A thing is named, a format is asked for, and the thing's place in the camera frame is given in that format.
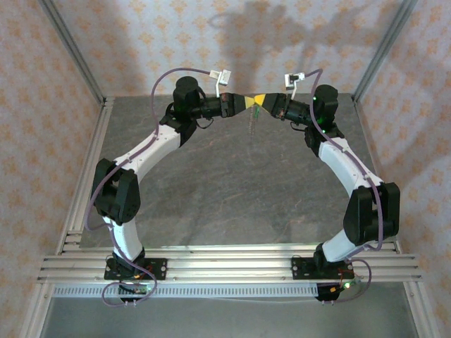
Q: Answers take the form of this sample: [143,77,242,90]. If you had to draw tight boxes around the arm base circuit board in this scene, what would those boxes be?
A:
[315,280,364,303]
[118,277,156,296]

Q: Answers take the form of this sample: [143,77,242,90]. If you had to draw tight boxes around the grey metal shelf panel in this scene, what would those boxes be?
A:
[40,295,420,338]

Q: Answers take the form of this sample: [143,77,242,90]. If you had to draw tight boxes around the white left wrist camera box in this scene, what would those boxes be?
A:
[209,69,234,99]

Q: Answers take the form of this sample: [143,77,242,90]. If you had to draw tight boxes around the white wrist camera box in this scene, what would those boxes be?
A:
[209,69,234,99]
[283,72,307,102]

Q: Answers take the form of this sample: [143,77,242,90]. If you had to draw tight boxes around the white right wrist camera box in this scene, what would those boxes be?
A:
[283,72,307,102]

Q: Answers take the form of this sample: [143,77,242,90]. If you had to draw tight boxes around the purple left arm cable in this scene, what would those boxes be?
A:
[85,66,214,308]

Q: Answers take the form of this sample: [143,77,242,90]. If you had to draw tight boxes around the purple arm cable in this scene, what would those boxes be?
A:
[303,68,385,306]
[85,66,214,308]

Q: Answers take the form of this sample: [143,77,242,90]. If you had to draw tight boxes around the aluminium frame post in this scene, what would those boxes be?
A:
[352,0,419,103]
[37,0,106,105]

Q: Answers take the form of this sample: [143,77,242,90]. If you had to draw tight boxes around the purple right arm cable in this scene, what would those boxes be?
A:
[303,68,385,306]

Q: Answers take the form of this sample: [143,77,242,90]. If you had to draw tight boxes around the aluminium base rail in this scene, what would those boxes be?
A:
[37,242,424,284]

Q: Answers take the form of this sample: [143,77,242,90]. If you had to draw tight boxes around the white slotted cable duct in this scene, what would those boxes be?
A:
[52,284,320,299]

